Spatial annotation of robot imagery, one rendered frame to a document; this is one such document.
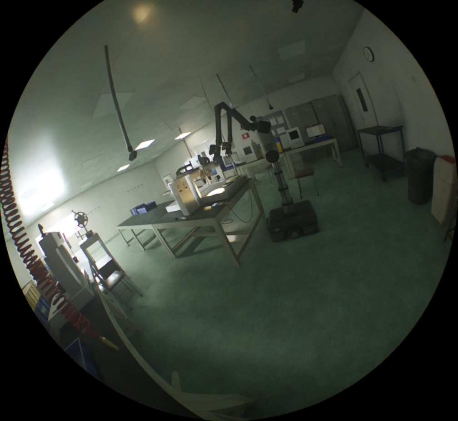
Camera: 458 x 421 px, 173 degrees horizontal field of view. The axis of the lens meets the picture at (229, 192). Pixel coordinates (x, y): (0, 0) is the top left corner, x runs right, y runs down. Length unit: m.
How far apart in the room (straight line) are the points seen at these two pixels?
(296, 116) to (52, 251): 5.96
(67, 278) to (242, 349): 1.51
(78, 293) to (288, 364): 1.65
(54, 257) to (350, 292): 2.39
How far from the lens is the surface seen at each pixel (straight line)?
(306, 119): 5.39
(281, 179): 1.85
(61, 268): 1.57
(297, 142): 4.23
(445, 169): 2.10
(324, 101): 5.52
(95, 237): 3.14
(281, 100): 5.93
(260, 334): 1.40
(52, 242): 1.54
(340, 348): 1.32
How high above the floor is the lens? 1.29
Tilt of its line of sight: 14 degrees down
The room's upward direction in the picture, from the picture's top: 23 degrees counter-clockwise
